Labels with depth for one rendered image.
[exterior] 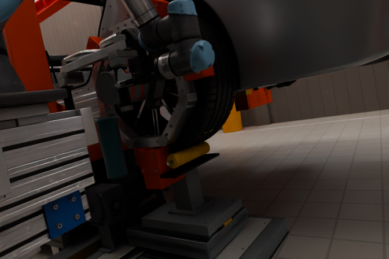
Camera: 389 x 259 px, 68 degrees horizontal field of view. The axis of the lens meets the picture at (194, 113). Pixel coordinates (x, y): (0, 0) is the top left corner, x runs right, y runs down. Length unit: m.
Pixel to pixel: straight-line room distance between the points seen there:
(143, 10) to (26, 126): 0.44
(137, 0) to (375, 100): 4.83
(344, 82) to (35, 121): 5.05
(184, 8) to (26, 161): 0.51
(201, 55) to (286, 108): 4.90
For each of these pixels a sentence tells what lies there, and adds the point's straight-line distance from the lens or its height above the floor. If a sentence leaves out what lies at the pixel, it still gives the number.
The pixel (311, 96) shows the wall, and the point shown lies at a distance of 5.49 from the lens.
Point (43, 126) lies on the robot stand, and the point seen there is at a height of 0.75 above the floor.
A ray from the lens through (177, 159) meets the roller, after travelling 1.19.
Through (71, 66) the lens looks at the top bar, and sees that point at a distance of 1.26.
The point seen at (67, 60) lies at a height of 0.99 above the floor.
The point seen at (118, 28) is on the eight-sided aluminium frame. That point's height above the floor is 1.10.
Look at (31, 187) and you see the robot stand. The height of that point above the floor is 0.64.
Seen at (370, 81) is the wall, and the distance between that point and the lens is 5.38.
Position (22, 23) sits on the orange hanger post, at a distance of 1.64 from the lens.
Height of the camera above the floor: 0.74
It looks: 3 degrees down
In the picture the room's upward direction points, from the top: 11 degrees counter-clockwise
